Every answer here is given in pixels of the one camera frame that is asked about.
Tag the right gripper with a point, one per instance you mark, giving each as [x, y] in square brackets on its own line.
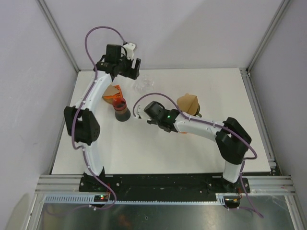
[152, 121]

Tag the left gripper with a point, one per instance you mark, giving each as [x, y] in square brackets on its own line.
[132, 73]

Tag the clear glass dripper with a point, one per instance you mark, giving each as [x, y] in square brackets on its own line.
[144, 84]

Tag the orange coffee filter box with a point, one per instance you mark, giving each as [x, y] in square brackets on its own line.
[110, 98]

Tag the brown paper coffee filter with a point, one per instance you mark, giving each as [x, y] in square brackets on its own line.
[188, 103]

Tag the dark green dripper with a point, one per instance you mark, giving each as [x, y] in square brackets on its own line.
[197, 113]

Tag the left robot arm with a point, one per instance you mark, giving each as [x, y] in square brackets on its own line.
[81, 123]

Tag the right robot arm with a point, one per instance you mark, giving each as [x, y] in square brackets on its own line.
[230, 137]

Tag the black red carafe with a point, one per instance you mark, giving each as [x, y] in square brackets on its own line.
[122, 113]

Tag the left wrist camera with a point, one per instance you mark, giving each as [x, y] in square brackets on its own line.
[129, 49]

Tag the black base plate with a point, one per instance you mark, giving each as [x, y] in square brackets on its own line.
[162, 187]

